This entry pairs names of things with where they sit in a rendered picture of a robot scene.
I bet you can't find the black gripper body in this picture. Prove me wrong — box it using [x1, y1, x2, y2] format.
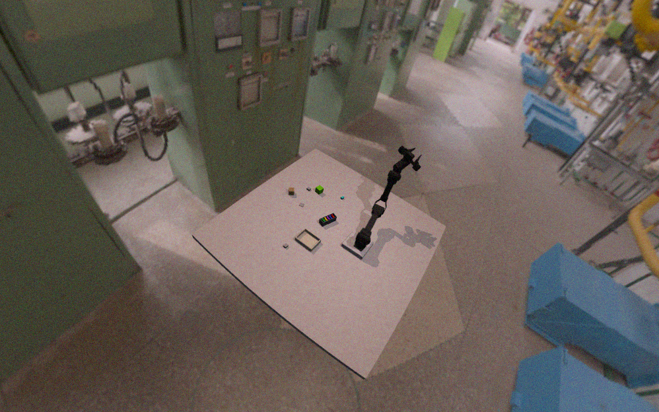
[398, 146, 421, 171]

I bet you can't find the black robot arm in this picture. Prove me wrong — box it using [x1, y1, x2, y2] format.
[354, 150, 415, 251]

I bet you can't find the beige rectangular tray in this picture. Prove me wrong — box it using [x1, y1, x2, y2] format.
[295, 228, 321, 252]

